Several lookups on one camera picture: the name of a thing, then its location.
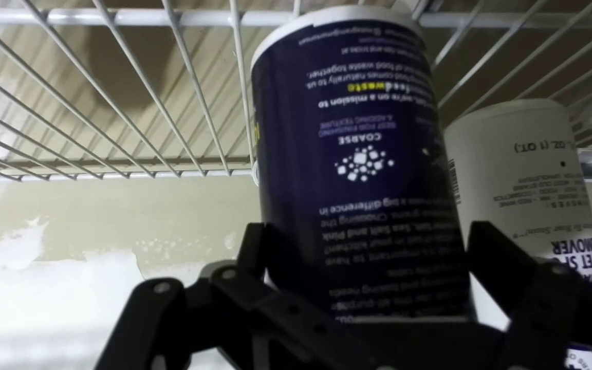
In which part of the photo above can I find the black cylindrical container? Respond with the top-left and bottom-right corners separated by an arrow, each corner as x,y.
251,5 -> 470,319

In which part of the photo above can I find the white wire shelf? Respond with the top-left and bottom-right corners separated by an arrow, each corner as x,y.
0,0 -> 592,183

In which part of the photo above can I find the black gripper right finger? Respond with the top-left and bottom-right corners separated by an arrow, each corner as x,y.
466,219 -> 592,370

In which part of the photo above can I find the white spray bottle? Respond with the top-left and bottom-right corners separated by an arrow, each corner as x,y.
445,99 -> 592,282

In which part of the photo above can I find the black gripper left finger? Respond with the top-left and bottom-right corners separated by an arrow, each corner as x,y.
94,224 -> 331,370

